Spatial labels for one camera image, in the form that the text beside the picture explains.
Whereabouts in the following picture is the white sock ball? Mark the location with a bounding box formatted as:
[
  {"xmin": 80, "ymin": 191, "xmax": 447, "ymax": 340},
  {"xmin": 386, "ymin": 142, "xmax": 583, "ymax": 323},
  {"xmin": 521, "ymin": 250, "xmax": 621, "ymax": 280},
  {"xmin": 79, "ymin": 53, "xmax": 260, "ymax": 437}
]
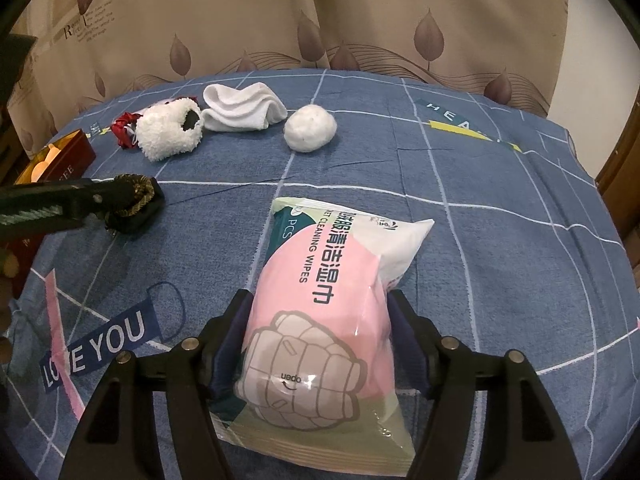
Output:
[{"xmin": 283, "ymin": 105, "xmax": 337, "ymax": 153}]

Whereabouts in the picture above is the person's left hand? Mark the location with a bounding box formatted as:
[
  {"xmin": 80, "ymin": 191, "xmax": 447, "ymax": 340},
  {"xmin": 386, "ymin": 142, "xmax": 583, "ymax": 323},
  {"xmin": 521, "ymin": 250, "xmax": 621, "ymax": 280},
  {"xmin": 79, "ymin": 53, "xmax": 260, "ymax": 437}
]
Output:
[{"xmin": 0, "ymin": 241, "xmax": 23, "ymax": 376}]

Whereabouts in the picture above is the beige leaf print curtain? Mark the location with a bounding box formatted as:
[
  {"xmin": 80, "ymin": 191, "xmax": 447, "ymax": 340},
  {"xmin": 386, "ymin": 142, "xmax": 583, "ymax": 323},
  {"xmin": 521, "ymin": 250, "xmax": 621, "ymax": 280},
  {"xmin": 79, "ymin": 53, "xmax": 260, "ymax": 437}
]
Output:
[{"xmin": 10, "ymin": 0, "xmax": 571, "ymax": 161}]

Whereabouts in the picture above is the pink wet wipes packet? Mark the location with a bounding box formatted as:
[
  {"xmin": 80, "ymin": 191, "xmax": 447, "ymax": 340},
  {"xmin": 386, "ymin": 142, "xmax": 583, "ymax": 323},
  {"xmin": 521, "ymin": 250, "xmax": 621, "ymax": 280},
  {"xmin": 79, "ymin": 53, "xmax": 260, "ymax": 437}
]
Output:
[{"xmin": 210, "ymin": 195, "xmax": 436, "ymax": 465}]

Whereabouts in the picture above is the blue checked blanket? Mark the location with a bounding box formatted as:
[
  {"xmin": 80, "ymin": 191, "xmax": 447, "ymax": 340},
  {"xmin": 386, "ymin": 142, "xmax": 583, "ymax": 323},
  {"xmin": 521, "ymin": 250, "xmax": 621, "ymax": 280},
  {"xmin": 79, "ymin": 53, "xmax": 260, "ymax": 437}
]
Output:
[{"xmin": 0, "ymin": 67, "xmax": 640, "ymax": 480}]

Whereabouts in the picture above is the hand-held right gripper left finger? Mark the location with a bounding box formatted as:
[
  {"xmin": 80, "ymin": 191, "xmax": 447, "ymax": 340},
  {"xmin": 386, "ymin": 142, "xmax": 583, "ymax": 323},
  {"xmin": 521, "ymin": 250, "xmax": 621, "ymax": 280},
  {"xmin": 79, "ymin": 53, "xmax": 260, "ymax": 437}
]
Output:
[{"xmin": 65, "ymin": 290, "xmax": 254, "ymax": 480}]

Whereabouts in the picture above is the red tin box gold inside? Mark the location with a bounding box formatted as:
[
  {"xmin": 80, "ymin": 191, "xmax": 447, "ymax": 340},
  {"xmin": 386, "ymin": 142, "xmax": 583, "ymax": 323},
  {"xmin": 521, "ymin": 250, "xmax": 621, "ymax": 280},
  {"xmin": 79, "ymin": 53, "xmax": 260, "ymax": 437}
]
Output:
[{"xmin": 0, "ymin": 129, "xmax": 97, "ymax": 306}]

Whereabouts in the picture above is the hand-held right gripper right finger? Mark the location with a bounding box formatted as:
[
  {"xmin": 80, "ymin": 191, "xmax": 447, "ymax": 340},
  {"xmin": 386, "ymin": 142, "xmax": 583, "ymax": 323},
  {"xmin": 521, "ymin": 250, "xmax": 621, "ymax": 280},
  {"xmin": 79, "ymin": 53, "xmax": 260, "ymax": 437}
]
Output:
[{"xmin": 387, "ymin": 290, "xmax": 583, "ymax": 480}]

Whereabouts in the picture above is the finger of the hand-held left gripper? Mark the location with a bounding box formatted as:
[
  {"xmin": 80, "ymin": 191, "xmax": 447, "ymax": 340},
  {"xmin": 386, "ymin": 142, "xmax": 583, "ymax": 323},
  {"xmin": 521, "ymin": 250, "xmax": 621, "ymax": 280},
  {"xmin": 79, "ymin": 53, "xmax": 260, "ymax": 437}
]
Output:
[
  {"xmin": 0, "ymin": 199, "xmax": 166, "ymax": 235},
  {"xmin": 0, "ymin": 176, "xmax": 165, "ymax": 211}
]

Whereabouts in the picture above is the dark camouflage sock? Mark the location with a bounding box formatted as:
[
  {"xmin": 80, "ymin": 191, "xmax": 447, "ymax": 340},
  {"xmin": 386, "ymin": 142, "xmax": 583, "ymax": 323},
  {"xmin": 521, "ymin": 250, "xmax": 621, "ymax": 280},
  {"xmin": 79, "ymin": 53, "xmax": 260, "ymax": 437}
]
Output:
[{"xmin": 114, "ymin": 174, "xmax": 157, "ymax": 219}]

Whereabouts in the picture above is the red and white cloth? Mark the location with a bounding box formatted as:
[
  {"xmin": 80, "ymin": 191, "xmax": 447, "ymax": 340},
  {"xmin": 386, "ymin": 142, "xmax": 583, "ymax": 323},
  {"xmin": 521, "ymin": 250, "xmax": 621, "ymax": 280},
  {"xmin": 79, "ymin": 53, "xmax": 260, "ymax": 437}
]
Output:
[{"xmin": 110, "ymin": 110, "xmax": 146, "ymax": 151}]

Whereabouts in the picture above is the white fluffy sock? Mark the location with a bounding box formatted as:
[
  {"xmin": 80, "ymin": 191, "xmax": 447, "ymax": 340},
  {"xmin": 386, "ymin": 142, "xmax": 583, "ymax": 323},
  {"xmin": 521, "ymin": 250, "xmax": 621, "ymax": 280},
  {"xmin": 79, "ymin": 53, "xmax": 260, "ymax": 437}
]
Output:
[{"xmin": 136, "ymin": 97, "xmax": 205, "ymax": 162}]

